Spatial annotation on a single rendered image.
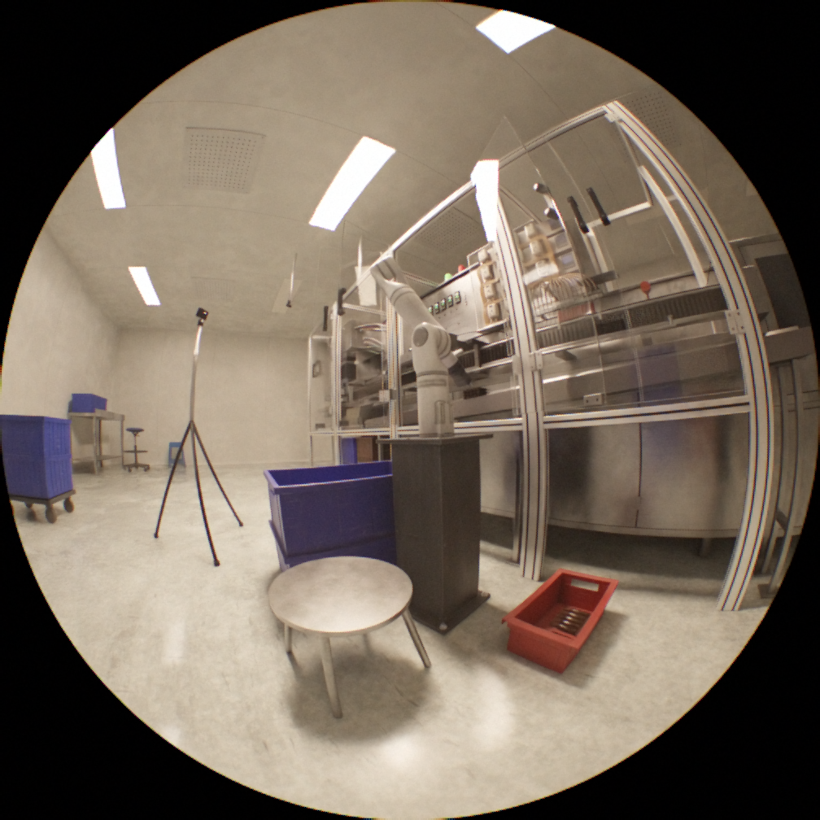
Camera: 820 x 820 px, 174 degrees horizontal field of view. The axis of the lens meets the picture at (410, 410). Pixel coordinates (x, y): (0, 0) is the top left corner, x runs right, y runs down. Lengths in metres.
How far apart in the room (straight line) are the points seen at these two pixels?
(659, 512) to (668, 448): 0.25
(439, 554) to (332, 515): 0.33
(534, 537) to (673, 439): 0.63
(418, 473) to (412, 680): 0.53
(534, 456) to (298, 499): 0.74
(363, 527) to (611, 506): 0.95
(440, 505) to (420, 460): 0.12
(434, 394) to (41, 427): 2.27
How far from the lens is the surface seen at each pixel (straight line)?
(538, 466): 0.93
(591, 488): 1.22
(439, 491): 0.66
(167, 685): 0.83
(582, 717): 0.68
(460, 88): 2.27
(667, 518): 1.21
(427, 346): 0.76
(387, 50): 2.16
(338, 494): 0.82
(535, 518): 0.98
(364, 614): 0.52
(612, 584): 0.86
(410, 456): 0.72
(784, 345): 1.01
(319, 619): 0.52
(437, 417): 0.72
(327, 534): 0.84
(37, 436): 2.27
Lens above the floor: 0.57
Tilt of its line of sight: 4 degrees up
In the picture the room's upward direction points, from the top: 2 degrees counter-clockwise
